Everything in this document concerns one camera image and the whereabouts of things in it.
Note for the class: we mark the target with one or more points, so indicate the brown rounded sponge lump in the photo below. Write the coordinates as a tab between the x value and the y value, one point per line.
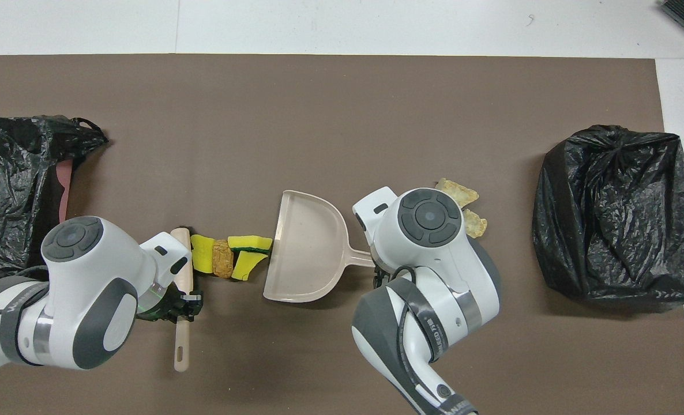
222	259

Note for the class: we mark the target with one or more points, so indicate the beige plastic dustpan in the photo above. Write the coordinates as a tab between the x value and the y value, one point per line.
304	253

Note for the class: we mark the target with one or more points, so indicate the beige hand brush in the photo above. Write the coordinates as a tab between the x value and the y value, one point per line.
181	340

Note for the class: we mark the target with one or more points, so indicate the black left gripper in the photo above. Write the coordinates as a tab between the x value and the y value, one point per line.
160	305

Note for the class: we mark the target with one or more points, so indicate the black bag bin pink rim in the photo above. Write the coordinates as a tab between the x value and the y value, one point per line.
7	173

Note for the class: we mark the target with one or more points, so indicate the plain yellow sponge chunk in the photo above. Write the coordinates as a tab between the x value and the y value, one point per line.
202	253

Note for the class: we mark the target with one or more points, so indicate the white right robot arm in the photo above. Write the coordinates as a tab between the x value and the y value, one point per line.
434	276

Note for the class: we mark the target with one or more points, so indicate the yellow green sponge wedge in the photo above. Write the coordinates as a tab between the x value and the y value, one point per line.
247	266

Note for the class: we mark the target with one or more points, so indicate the black bag lined bin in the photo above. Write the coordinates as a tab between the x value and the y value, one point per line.
613	219

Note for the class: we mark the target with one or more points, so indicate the brown table mat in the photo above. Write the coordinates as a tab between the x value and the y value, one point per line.
203	115

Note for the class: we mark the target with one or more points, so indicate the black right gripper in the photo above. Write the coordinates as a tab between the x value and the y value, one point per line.
379	278

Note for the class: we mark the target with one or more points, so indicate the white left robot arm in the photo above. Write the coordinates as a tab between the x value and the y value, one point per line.
88	276

